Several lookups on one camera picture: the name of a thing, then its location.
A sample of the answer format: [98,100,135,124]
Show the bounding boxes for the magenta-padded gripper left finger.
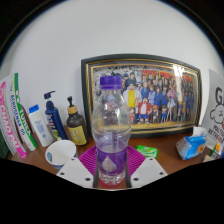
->
[56,145,100,190]

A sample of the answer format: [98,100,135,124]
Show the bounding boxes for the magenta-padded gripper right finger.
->
[125,145,169,190]

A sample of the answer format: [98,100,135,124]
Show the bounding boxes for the clear purple-capped water bottle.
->
[90,75,132,186]

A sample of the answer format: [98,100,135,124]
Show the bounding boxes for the green soap bar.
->
[135,144,159,159]

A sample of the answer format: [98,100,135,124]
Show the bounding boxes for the flat round red coaster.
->
[98,179,128,190]

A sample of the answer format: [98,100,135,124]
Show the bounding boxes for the dark amber pump bottle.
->
[65,95,89,147]

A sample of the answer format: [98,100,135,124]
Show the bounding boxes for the blue tissue pack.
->
[175,126,208,161]

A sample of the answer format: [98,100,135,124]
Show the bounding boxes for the dark blue pump bottle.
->
[43,90,69,141]

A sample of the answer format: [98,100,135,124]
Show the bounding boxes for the white blue-capped bottle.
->
[27,104,55,148]

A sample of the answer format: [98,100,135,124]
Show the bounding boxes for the colourful puzzle cube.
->
[209,142,222,160]

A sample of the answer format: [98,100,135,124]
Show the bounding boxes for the framed group picture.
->
[80,53,203,138]

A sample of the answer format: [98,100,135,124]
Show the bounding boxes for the white green tube box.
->
[8,72,39,152]

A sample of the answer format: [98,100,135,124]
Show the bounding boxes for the pink tube box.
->
[0,75,28,160]

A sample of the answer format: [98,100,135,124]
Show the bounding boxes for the white printed gift bag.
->
[200,68,224,151]

